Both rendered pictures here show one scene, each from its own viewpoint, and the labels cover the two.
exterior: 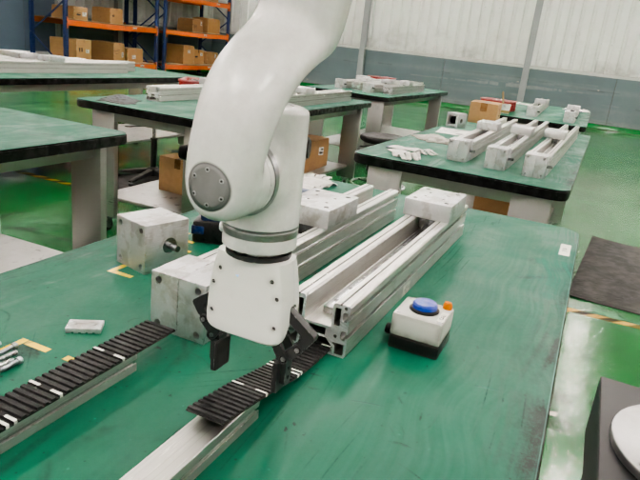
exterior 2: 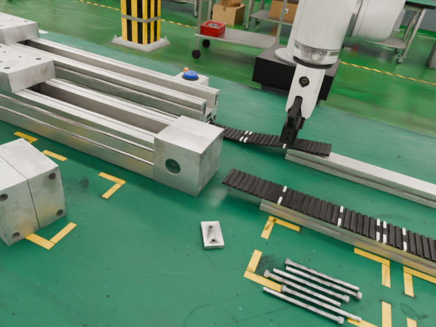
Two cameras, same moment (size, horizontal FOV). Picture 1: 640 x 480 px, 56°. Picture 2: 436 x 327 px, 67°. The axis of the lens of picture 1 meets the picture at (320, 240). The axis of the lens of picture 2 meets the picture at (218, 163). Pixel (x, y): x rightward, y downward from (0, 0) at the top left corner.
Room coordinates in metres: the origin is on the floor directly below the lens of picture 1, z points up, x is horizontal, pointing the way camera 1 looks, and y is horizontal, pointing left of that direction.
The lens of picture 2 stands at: (0.85, 0.69, 1.17)
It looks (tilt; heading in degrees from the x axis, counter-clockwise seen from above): 35 degrees down; 265
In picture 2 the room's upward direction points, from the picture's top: 9 degrees clockwise
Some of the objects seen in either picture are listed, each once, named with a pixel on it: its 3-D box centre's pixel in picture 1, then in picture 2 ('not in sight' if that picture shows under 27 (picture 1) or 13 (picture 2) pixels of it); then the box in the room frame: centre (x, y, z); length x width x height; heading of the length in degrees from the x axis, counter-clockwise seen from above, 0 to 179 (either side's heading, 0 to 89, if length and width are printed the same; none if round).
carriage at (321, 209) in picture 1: (320, 213); (6, 72); (1.27, 0.01, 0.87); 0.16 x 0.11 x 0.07; 157
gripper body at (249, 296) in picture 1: (255, 286); (305, 83); (0.65, 0.07, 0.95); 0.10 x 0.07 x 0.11; 67
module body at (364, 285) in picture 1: (399, 255); (74, 71); (1.20, -0.17, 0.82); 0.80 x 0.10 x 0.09; 157
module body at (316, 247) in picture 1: (317, 234); (12, 93); (1.27, 0.01, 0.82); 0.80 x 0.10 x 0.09; 157
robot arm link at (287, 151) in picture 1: (264, 164); (331, 4); (0.64, 0.07, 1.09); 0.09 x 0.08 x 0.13; 159
